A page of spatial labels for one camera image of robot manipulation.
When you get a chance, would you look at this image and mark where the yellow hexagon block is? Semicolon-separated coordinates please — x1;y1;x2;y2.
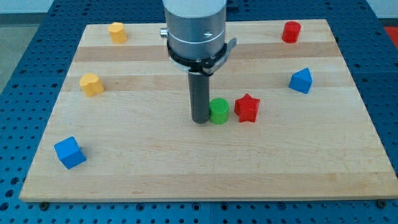
108;22;127;44

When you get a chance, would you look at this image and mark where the blue pentagon block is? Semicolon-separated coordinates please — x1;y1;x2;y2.
289;68;313;94

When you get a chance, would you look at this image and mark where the green cylinder block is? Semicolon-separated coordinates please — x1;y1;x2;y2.
210;98;229;124

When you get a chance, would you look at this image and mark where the light wooden board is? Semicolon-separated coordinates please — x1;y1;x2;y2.
19;19;397;202

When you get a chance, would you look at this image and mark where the yellow heart block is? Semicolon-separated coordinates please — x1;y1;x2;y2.
79;73;104;97

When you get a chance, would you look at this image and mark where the black clamp ring with lever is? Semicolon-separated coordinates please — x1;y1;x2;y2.
166;37;238;77

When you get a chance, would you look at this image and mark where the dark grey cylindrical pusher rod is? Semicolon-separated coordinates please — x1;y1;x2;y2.
188;73;210;124

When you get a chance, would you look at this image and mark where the blue cube block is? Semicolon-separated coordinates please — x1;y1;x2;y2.
54;136;86;169

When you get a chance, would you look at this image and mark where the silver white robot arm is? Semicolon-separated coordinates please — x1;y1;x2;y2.
162;0;226;61

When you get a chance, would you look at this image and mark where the red cylinder block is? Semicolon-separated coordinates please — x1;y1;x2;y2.
282;21;302;44

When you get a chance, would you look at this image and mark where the red star block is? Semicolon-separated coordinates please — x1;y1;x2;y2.
234;93;261;123

